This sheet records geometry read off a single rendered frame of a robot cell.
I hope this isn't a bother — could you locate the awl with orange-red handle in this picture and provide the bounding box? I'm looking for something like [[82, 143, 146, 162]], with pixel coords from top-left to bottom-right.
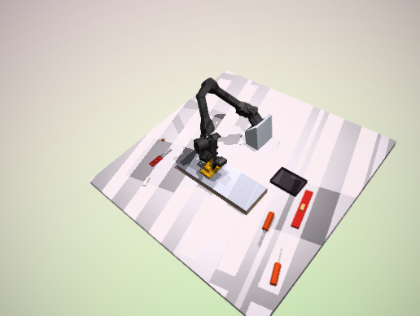
[[269, 247, 282, 286], [259, 212, 275, 245]]

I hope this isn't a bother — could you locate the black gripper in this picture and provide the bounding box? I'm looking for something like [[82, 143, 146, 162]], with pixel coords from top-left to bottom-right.
[[207, 146, 227, 169]]

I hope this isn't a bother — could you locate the grey and brown panel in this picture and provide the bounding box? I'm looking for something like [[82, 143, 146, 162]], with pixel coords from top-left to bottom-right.
[[177, 149, 268, 215]]

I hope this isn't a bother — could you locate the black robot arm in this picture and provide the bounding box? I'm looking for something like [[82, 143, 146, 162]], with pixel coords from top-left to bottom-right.
[[194, 77, 264, 162]]

